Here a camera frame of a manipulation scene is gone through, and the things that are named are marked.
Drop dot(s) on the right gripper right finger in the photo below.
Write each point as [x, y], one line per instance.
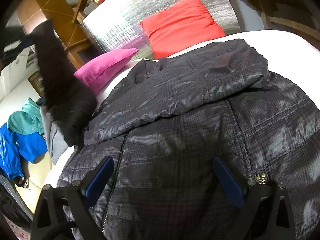
[265, 209]

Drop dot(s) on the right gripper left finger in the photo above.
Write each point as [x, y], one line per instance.
[60, 209]

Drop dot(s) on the black quilted puffer jacket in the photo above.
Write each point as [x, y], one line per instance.
[165, 123]

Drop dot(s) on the grey coat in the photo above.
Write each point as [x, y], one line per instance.
[57, 147]

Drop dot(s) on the blue jacket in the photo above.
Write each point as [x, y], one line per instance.
[15, 146]

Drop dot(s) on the teal jacket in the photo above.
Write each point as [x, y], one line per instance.
[28, 120]

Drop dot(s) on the magenta pillow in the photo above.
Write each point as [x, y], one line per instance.
[99, 71]

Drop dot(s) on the silver foil insulation sheet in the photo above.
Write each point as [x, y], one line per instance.
[115, 24]

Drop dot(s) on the red pillow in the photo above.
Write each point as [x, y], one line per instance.
[180, 26]

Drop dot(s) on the wooden shelf unit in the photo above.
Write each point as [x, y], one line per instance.
[300, 17]

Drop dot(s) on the wooden cabinet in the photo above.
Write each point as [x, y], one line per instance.
[74, 40]

